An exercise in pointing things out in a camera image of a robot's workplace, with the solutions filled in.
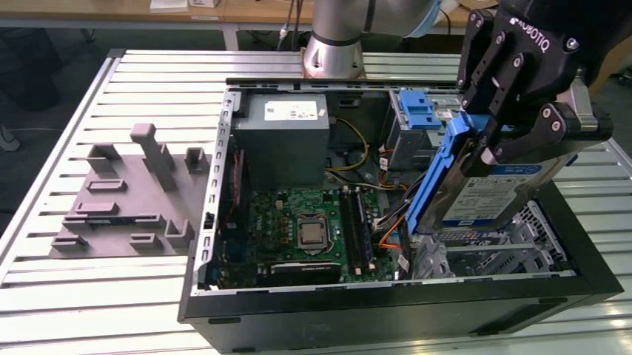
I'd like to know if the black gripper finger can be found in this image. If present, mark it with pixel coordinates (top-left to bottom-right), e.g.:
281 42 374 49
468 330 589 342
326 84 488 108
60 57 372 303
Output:
488 102 615 166
455 9 537 177

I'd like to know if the hard disk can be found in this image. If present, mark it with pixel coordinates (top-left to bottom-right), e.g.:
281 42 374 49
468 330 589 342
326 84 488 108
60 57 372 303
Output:
406 110 579 237

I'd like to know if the metal disk bay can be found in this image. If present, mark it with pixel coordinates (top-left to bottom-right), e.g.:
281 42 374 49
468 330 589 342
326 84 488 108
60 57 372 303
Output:
413 221 569 280

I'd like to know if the brown wooden cabinet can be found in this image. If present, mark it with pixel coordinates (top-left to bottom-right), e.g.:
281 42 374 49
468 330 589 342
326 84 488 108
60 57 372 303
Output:
587 35 632 101

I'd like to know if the black chair base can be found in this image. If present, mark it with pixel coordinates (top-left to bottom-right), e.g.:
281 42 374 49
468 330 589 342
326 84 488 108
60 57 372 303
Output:
611 64 632 88

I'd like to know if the blue plastic drive latch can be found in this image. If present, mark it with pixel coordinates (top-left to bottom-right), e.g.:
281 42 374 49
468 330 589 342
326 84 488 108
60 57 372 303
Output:
398 90 445 130

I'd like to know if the metal optical drive cage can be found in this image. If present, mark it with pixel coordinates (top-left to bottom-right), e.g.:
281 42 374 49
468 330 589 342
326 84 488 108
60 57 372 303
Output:
384 88 465 173

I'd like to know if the grey power supply unit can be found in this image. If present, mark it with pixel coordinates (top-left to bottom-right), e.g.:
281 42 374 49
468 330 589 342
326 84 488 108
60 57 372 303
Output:
231 92 332 192

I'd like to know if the silver CPU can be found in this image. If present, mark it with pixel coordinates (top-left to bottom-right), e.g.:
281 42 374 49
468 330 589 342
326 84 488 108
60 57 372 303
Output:
300 223 328 246

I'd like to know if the green motherboard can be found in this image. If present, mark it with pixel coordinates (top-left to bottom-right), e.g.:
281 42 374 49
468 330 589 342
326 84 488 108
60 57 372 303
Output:
217 186 396 289

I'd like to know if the black graphics card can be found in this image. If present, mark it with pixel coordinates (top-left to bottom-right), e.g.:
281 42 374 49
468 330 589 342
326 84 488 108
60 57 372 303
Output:
255 261 342 288

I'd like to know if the black PC case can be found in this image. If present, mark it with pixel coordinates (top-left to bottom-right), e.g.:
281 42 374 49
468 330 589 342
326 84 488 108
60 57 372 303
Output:
177 76 627 354

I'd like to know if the wooden desk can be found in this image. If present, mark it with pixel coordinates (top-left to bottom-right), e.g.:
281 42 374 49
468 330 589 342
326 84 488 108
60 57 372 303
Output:
0 0 495 56

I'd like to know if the grey parts rack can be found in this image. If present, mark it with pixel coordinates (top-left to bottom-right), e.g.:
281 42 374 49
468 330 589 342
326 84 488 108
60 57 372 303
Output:
48 124 214 262

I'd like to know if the grey metal foot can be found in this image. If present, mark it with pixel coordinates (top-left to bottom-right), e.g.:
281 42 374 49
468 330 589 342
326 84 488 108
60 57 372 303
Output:
0 124 22 152

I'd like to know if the yellow and black wire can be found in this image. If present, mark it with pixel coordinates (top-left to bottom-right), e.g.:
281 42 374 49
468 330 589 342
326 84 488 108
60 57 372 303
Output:
325 118 372 173

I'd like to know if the black cable bundle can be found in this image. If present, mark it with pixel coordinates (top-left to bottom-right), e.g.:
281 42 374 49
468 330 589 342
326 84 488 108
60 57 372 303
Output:
380 177 421 237

